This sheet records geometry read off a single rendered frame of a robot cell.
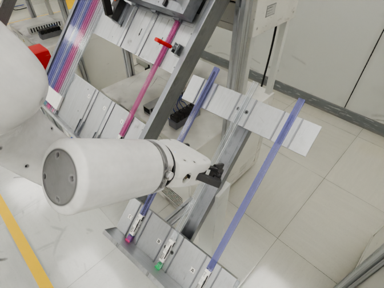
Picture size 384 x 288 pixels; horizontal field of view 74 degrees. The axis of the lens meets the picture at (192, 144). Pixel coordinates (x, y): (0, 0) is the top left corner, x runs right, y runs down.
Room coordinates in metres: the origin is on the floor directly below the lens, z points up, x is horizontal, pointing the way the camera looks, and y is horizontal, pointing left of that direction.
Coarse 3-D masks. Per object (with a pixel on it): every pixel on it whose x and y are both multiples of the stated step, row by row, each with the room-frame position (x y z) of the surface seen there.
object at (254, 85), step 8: (256, 88) 0.52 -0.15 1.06; (248, 96) 0.50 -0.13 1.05; (248, 104) 0.50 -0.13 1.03; (240, 112) 0.48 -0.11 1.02; (232, 120) 0.47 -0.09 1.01; (232, 128) 0.46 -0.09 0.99; (224, 136) 0.45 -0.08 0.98; (224, 144) 0.43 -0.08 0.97; (216, 152) 0.42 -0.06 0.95; (216, 160) 0.41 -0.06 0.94; (200, 184) 0.38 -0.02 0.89; (200, 192) 0.36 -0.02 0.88; (192, 200) 0.35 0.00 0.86; (192, 208) 0.34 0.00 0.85; (184, 216) 0.33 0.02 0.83; (184, 224) 0.31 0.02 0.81; (176, 232) 0.30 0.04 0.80; (176, 240) 0.29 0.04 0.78; (160, 264) 0.25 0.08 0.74
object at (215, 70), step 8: (216, 72) 0.59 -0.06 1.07; (208, 80) 0.58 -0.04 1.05; (208, 88) 0.56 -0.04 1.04; (200, 96) 0.55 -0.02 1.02; (200, 104) 0.54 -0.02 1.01; (192, 112) 0.53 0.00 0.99; (192, 120) 0.51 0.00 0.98; (184, 128) 0.50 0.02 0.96; (184, 136) 0.49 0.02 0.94; (152, 200) 0.38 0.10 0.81; (144, 208) 0.37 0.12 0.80
